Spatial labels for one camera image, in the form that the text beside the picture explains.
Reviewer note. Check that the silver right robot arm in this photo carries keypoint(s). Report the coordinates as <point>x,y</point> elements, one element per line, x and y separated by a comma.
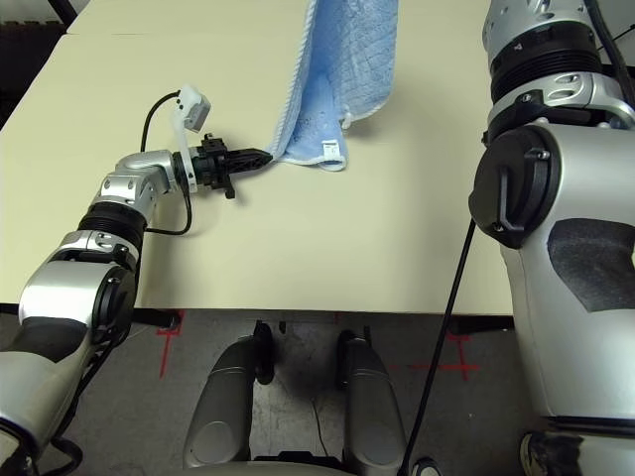
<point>570,198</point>

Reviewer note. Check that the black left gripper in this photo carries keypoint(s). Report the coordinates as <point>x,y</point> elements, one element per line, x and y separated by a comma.
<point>213,166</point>

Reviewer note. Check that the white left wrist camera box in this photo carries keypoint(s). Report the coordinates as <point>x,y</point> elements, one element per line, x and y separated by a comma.
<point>196,111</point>

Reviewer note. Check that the white sneaker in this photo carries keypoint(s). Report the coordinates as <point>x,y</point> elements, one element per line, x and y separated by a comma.
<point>546,456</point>

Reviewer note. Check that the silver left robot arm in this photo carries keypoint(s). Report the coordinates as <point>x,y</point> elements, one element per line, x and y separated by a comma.
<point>124,188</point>

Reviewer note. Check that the robot waist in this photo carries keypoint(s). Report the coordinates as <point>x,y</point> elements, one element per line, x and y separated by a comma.
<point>307,463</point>

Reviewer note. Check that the black metal frame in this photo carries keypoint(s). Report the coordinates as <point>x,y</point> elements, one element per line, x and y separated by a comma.
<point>58,12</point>

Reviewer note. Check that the light blue towel white trim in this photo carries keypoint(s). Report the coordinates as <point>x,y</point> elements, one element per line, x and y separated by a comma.
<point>342,59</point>

